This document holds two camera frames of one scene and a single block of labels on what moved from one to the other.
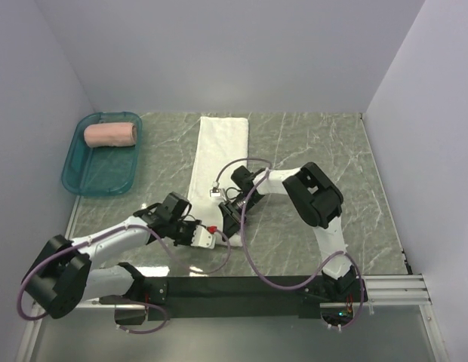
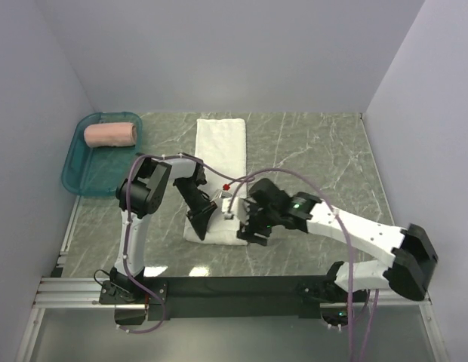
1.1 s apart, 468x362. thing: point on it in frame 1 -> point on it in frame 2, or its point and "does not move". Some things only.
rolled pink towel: [111, 134] does not move
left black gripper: [189, 240] -> [199, 217]
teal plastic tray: [99, 171] does not move
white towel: [223, 145] does not move
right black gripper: [232, 219] -> [248, 233]
